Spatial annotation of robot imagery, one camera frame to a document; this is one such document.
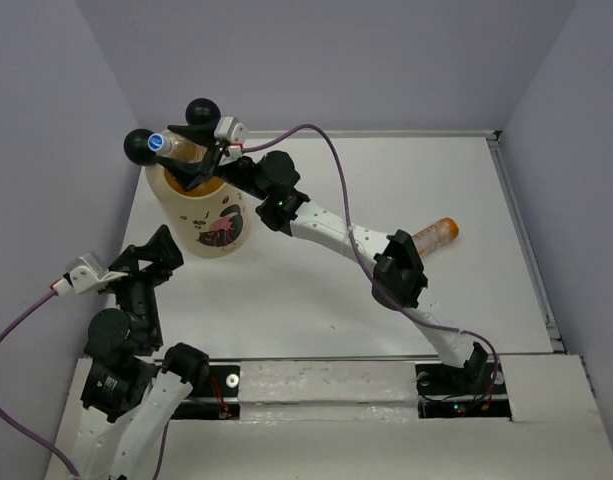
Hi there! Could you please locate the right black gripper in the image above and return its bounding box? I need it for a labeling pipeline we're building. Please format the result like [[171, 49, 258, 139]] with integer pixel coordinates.
[[153, 116, 270, 201]]

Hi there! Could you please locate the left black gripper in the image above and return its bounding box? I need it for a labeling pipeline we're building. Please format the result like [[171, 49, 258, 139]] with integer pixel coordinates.
[[104, 221, 185, 346]]

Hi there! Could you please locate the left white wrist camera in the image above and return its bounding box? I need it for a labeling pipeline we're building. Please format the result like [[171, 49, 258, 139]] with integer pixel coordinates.
[[50, 252, 126, 296]]

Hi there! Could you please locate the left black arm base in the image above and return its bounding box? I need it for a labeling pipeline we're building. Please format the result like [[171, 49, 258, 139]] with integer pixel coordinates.
[[172, 363, 241, 421]]

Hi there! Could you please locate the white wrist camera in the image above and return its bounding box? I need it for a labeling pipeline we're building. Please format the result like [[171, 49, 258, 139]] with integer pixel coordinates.
[[50, 252, 126, 296], [214, 116, 249, 159]]

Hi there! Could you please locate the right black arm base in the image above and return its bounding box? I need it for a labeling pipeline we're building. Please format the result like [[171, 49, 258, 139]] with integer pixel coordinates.
[[415, 362, 512, 419]]

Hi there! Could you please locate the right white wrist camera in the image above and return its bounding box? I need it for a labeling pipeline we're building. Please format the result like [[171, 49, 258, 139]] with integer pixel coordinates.
[[214, 116, 249, 159]]

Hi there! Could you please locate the cream panda-ear waste bin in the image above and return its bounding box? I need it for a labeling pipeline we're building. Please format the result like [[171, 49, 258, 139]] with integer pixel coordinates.
[[123, 98, 251, 260]]

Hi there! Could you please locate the clear bottle white cap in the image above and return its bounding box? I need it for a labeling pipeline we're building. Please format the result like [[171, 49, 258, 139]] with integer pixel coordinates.
[[147, 130, 207, 163]]

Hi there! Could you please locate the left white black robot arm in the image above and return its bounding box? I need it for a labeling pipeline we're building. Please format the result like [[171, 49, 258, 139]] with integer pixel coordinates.
[[66, 225, 209, 479]]

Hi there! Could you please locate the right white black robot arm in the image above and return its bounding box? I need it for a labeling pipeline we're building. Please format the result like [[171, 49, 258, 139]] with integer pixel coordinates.
[[146, 119, 499, 392]]

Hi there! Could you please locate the long orange capped bottle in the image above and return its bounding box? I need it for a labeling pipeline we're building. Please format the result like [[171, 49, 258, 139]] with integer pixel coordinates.
[[412, 217, 459, 257]]

